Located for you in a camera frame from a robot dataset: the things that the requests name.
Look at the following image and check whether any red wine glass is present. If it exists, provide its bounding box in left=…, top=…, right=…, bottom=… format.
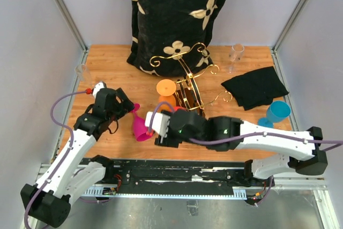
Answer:
left=174, top=106, right=187, bottom=111

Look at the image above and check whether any magenta wine glass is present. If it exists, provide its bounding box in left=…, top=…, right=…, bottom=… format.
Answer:
left=131, top=103, right=151, bottom=142

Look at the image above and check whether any clear wine glass front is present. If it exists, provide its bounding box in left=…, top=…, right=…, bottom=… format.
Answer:
left=74, top=64, right=93, bottom=88

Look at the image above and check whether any clear wine glass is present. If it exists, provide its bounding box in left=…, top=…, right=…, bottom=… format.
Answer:
left=74, top=64, right=93, bottom=88
left=227, top=43, right=245, bottom=73

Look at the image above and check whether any gold wire wine glass rack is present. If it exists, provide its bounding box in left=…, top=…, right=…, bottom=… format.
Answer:
left=150, top=42, right=233, bottom=116

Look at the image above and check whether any orange wine glass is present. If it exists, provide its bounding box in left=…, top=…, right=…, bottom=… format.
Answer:
left=156, top=79, right=176, bottom=107

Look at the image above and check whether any blue wine glass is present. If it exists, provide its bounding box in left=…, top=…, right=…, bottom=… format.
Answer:
left=258, top=101, right=291, bottom=128

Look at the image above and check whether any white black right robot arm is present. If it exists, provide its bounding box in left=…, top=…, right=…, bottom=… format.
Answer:
left=145, top=109, right=328, bottom=186

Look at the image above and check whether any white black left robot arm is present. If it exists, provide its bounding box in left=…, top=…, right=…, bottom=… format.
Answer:
left=20, top=83, right=135, bottom=228

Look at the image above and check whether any black folded cloth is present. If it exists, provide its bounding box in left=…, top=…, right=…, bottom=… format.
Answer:
left=221, top=66, right=289, bottom=110

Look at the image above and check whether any black floral patterned pillow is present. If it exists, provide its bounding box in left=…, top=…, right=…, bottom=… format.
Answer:
left=127, top=0, right=226, bottom=77

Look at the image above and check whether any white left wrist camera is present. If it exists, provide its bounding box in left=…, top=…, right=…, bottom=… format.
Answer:
left=86, top=81, right=107, bottom=98

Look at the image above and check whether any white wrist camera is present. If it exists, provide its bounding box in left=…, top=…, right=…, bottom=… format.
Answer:
left=152, top=113, right=170, bottom=137
left=86, top=81, right=107, bottom=98

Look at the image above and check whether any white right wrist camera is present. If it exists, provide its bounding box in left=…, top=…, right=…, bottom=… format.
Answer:
left=152, top=113, right=170, bottom=137

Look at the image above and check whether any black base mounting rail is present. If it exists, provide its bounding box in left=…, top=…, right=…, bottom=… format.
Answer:
left=83, top=159, right=275, bottom=200

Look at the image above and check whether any left aluminium frame post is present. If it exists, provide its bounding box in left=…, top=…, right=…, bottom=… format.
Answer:
left=54, top=0, right=88, bottom=52

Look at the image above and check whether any aluminium frame post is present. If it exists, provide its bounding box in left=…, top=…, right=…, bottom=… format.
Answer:
left=54, top=0, right=88, bottom=52
left=272, top=0, right=325, bottom=50

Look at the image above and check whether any right aluminium frame post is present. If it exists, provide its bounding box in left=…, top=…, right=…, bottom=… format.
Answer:
left=272, top=0, right=325, bottom=50

